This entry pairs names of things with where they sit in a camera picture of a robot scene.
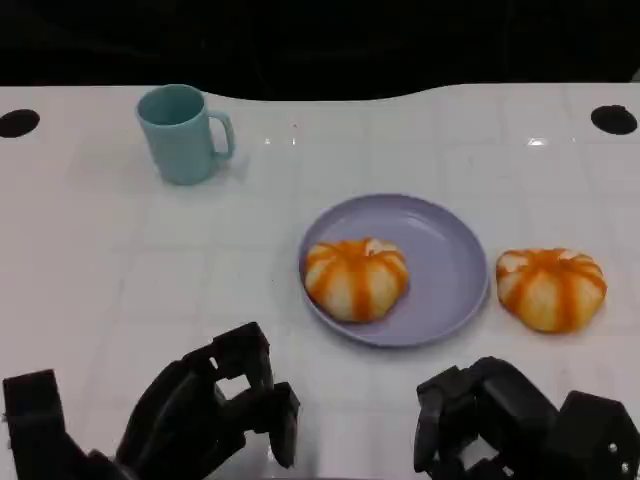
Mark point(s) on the black table grommet hole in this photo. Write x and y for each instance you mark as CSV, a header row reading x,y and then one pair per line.
x,y
614,119
17,122

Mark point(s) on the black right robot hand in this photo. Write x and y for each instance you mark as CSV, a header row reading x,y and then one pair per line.
x,y
505,405

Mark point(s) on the orange and white bread roll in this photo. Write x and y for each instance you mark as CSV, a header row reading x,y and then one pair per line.
x,y
550,290
355,280

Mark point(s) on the lilac plate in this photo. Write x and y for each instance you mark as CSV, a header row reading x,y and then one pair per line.
x,y
445,270

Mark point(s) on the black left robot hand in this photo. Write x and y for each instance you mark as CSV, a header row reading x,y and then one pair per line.
x,y
170,415

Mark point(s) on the pale green mug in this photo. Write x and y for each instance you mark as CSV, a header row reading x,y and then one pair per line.
x,y
180,145

